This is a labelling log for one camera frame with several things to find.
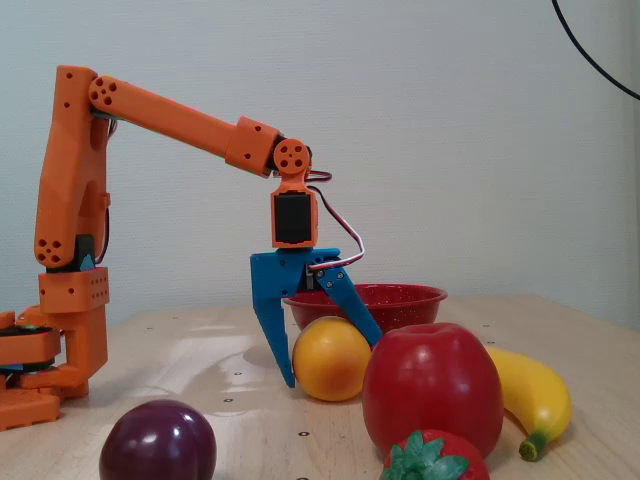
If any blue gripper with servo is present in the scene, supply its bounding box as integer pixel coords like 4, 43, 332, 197
249, 247, 384, 389

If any orange toy peach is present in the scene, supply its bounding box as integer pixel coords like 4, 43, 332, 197
292, 316, 374, 403

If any red speckled bowl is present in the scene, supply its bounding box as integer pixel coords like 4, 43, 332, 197
282, 283, 449, 335

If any red toy apple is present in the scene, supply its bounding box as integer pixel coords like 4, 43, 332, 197
361, 322, 505, 460

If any red toy strawberry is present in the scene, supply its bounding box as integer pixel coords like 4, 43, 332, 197
380, 428, 491, 480

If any purple toy plum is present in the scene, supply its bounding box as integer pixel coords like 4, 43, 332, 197
98, 398, 218, 480

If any yellow toy banana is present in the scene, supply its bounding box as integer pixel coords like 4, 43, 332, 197
483, 346, 573, 462

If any red white black servo wire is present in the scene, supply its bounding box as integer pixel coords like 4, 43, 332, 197
304, 169, 366, 274

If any black cable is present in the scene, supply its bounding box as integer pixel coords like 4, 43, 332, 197
551, 0, 640, 100

